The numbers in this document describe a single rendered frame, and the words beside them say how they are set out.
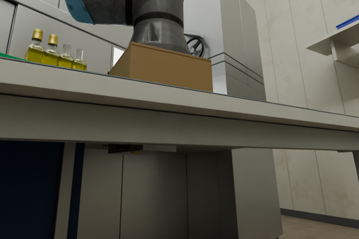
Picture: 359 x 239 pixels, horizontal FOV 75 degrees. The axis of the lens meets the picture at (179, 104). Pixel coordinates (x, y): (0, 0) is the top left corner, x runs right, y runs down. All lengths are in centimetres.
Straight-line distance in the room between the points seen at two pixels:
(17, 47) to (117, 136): 89
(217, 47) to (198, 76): 132
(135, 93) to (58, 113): 12
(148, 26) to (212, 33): 136
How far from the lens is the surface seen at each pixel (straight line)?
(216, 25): 187
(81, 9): 57
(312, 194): 332
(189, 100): 42
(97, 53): 138
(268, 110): 55
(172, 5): 54
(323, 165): 320
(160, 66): 43
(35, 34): 112
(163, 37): 48
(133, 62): 41
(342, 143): 88
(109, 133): 40
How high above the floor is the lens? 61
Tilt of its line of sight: 15 degrees up
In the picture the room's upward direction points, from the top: 1 degrees counter-clockwise
